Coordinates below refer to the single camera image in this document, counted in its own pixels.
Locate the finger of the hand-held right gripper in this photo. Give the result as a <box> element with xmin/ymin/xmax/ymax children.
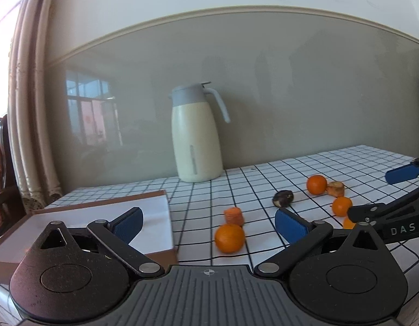
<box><xmin>347</xmin><ymin>183</ymin><xmax>419</xmax><ymax>224</ymax></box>
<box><xmin>385</xmin><ymin>157</ymin><xmax>419</xmax><ymax>185</ymax></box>

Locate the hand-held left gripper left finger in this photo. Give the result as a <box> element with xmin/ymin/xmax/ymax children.
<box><xmin>26</xmin><ymin>206</ymin><xmax>166</xmax><ymax>278</ymax></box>

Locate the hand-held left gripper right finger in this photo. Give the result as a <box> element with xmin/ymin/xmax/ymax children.
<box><xmin>254</xmin><ymin>208</ymin><xmax>392</xmax><ymax>278</ymax></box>

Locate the brown cardboard box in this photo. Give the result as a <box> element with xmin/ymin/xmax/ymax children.
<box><xmin>0</xmin><ymin>190</ymin><xmax>179</xmax><ymax>284</ymax></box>

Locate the carrot piece with stem end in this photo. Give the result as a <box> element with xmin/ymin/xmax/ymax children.
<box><xmin>327</xmin><ymin>181</ymin><xmax>345</xmax><ymax>198</ymax></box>

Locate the orange carrot piece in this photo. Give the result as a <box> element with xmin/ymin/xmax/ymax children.
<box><xmin>224</xmin><ymin>207</ymin><xmax>245</xmax><ymax>227</ymax></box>

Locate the white checked tablecloth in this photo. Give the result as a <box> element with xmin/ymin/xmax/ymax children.
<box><xmin>0</xmin><ymin>144</ymin><xmax>419</xmax><ymax>326</ymax></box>

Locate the cream thermos jug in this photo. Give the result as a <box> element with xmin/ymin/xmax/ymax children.
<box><xmin>171</xmin><ymin>81</ymin><xmax>231</xmax><ymax>183</ymax></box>

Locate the beige curtain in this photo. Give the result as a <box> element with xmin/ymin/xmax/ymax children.
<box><xmin>7</xmin><ymin>0</ymin><xmax>72</xmax><ymax>211</ymax></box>

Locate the window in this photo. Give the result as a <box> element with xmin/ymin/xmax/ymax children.
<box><xmin>0</xmin><ymin>0</ymin><xmax>30</xmax><ymax>119</ymax></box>

